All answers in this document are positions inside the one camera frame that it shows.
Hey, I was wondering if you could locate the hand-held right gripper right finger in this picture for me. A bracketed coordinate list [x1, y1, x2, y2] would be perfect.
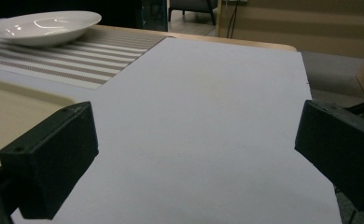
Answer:
[294, 99, 364, 215]

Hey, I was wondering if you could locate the dark chair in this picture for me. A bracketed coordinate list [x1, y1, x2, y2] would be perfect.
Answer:
[168, 0, 219, 26]

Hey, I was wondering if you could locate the beige tray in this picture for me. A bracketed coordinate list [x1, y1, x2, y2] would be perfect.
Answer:
[0, 77, 78, 173]

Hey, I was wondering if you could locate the white ceramic plate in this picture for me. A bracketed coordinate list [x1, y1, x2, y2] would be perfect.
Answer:
[0, 10, 103, 49]

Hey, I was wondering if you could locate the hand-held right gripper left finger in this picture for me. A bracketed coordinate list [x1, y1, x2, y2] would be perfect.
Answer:
[0, 101, 100, 220]

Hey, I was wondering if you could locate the white paper sheet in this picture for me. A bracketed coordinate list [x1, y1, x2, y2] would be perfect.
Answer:
[0, 36, 343, 224]

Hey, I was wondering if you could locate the black cable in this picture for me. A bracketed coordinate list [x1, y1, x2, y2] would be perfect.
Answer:
[226, 0, 242, 39]

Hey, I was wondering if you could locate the wooden cabinet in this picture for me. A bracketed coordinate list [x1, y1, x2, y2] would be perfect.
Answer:
[215, 0, 364, 100]

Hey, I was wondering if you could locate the striped woven placemat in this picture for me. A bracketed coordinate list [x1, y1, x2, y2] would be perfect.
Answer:
[0, 27, 168, 91]

